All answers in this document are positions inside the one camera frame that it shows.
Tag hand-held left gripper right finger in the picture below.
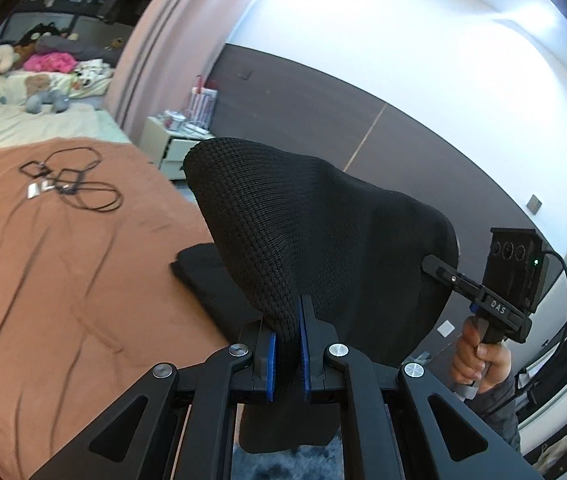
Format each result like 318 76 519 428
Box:
299 294 541 480

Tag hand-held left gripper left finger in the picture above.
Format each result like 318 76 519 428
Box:
28 317 279 480

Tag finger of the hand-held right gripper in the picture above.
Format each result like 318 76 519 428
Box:
422 255 487 306

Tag black pants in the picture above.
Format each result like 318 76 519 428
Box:
183 137 459 456

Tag person's right forearm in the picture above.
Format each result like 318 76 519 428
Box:
478 375 521 453

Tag person's right hand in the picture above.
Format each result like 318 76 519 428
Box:
451 317 513 396

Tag blue-grey shaggy rug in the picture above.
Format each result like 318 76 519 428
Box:
233 440 349 480

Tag stack of folded black clothes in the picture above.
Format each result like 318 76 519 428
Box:
170 244 264 341

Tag brown duvet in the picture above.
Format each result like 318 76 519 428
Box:
0 137 264 480

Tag white nightstand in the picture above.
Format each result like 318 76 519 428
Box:
142 116 216 181

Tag pink striped gift bag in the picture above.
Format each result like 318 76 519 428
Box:
189 75 219 128

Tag pink curtain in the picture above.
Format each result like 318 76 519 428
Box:
106 0 284 161

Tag white printed cloth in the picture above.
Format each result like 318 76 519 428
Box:
68 59 114 98

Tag cream bed sheet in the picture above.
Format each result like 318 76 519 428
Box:
0 72 131 151

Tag grey pillow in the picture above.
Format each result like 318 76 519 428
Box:
38 35 119 63

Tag pink fluffy cloth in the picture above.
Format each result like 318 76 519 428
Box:
24 51 79 73

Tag black plush toy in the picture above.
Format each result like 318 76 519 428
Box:
18 22 64 47

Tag tangled black cable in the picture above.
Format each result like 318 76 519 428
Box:
19 146 124 212

